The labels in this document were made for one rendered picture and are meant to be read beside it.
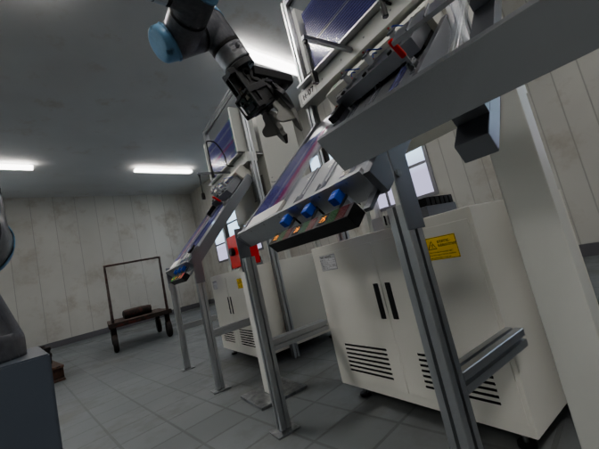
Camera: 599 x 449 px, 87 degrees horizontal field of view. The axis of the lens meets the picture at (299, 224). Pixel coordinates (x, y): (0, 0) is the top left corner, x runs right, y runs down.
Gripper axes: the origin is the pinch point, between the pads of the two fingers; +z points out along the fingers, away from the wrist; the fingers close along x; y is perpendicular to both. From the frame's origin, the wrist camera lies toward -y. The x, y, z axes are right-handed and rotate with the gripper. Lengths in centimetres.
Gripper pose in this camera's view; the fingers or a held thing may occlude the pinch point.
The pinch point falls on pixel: (293, 132)
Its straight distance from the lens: 84.4
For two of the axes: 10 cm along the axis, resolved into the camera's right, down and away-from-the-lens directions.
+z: 5.9, 7.9, 1.7
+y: -6.1, 5.7, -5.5
